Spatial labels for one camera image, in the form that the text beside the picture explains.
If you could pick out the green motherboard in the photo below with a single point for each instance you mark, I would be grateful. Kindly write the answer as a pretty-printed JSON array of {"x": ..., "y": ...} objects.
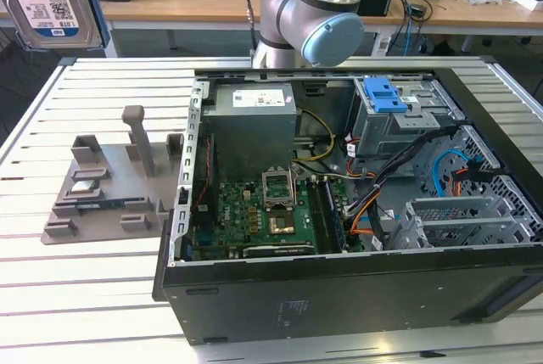
[{"x": 237, "y": 198}]

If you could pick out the grey metal drive cage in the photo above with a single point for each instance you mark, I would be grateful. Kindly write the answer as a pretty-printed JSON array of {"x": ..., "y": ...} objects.
[{"x": 407, "y": 135}]

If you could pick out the black RAM slot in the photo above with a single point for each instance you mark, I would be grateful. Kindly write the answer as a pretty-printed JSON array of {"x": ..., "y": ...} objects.
[
  {"x": 319, "y": 211},
  {"x": 335, "y": 211},
  {"x": 324, "y": 211},
  {"x": 329, "y": 211}
]

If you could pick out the silver CPU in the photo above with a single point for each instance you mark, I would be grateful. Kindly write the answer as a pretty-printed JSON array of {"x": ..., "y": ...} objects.
[{"x": 83, "y": 188}]

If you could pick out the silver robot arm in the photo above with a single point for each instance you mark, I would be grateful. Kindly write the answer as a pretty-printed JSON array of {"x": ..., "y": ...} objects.
[{"x": 297, "y": 3}]

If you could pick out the RAM stick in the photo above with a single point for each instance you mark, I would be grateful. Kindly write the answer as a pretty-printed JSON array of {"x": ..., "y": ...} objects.
[{"x": 106, "y": 204}]

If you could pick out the wooden desk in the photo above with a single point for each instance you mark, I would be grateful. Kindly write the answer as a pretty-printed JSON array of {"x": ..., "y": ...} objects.
[{"x": 191, "y": 3}]

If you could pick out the blue plastic cage latch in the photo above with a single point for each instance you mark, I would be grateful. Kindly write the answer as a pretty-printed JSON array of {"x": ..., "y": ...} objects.
[{"x": 382, "y": 96}]

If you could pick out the silver disk bay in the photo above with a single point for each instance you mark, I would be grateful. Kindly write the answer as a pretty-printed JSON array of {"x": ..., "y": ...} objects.
[{"x": 449, "y": 232}]

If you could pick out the black case fan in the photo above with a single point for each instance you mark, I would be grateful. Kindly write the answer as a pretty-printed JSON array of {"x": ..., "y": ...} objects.
[{"x": 208, "y": 192}]

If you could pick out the CPU socket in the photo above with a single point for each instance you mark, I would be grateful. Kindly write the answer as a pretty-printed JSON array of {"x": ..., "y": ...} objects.
[{"x": 282, "y": 225}]

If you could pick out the grey parts rack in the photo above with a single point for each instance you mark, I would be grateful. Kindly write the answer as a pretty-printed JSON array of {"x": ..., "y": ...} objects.
[{"x": 119, "y": 194}]

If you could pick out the black graphics card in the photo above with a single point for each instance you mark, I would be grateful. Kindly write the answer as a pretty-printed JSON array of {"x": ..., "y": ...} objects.
[{"x": 275, "y": 251}]

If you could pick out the black open PC case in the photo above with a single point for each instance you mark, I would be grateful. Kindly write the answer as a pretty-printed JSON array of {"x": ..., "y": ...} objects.
[{"x": 297, "y": 304}]

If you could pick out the grey metal power supply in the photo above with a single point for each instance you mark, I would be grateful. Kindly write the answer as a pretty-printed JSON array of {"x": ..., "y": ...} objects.
[{"x": 250, "y": 139}]

